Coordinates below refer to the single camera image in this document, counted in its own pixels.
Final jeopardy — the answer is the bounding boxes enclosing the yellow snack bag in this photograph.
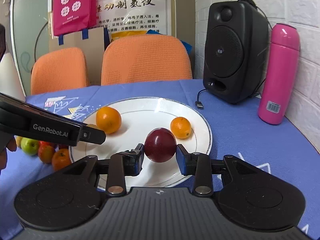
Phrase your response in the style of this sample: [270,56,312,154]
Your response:
[111,30,146,42]

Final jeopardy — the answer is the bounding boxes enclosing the large orange on plate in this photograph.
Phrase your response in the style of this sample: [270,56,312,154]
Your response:
[95,106,122,134]

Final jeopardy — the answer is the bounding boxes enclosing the white poster with chinese text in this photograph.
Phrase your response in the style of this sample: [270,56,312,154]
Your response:
[96,0,176,36]

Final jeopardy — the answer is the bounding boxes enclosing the pink thermos bottle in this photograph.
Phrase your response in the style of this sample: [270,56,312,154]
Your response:
[258,23,300,125]

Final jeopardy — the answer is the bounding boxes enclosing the white thermos jug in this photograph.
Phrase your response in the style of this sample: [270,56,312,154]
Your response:
[0,53,25,102]

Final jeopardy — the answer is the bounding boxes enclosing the small red tomato fruit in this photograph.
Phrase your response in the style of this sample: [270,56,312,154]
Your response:
[39,141,56,148]

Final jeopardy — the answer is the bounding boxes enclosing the green apple front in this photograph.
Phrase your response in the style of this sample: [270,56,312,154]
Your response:
[21,138,40,156]

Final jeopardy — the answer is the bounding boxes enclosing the small orange on plate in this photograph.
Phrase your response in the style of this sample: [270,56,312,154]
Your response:
[170,116,191,139]

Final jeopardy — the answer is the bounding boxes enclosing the black speaker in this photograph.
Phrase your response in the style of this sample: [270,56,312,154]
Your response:
[203,1,269,103]

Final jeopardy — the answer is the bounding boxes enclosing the dark red plum in pile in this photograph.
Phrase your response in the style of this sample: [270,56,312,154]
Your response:
[58,144,69,150]

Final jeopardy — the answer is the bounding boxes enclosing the orange chair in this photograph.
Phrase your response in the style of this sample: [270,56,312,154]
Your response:
[30,47,89,95]
[101,34,193,86]

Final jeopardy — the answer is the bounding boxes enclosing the left hand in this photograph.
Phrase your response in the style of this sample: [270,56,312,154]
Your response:
[0,137,17,171]

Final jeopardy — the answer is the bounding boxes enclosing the magenta tote bag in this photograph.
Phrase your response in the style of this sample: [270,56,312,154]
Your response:
[53,0,97,36]

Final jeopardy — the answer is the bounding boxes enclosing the small tan kiwi fruit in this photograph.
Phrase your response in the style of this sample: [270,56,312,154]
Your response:
[86,124,100,130]

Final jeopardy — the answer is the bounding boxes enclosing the white round plate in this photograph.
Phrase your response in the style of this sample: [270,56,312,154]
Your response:
[68,96,213,192]

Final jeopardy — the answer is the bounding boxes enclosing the orange in pile middle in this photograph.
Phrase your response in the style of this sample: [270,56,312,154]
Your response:
[37,145,55,164]

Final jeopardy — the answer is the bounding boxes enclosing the blue patterned tablecloth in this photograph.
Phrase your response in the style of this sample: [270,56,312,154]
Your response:
[0,78,320,240]

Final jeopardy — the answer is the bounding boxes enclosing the left orange chair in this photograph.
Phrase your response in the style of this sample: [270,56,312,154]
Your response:
[30,47,89,95]

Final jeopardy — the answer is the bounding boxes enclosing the dark red plum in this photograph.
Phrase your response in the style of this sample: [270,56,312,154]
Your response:
[58,144,69,150]
[144,128,176,163]

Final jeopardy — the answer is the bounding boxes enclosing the large front orange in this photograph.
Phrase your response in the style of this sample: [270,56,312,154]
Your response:
[52,148,72,171]

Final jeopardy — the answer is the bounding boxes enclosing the brown cardboard box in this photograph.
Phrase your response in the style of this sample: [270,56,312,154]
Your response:
[49,27,110,85]

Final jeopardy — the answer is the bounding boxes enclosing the right orange chair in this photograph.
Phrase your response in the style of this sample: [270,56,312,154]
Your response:
[101,34,193,86]

